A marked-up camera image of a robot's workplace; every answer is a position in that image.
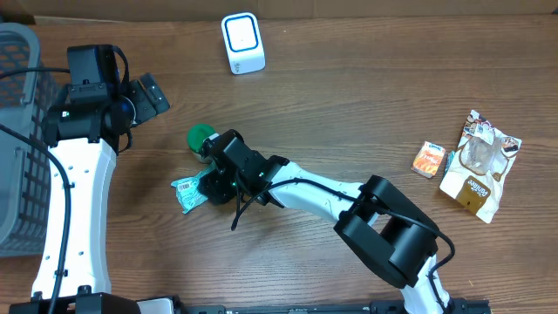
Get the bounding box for beige paper pouch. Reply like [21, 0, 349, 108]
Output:
[439, 110, 522, 223]

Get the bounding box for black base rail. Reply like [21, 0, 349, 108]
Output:
[134, 296, 492, 314]

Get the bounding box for teal snack packet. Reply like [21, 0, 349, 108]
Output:
[171, 163, 215, 215]

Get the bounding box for white barcode scanner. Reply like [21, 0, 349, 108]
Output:
[221, 12, 266, 75]

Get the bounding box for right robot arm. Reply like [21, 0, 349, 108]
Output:
[187, 125, 453, 313]

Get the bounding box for grey plastic mesh basket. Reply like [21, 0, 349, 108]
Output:
[1, 23, 59, 257]

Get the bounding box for orange snack packet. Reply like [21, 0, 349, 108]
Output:
[411, 141, 446, 179]

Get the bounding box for green capped bottle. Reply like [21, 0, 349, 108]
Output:
[187, 124, 219, 164]

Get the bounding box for teal Kleenex tissue pack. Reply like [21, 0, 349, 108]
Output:
[444, 151, 456, 176]

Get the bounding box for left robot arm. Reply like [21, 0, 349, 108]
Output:
[9, 44, 177, 313]

